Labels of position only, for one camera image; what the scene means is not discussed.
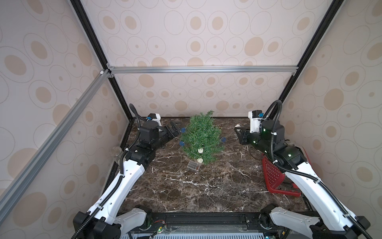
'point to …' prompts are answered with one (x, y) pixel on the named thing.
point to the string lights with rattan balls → (199, 160)
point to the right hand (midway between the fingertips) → (242, 127)
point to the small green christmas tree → (202, 139)
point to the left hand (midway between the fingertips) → (182, 125)
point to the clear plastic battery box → (192, 165)
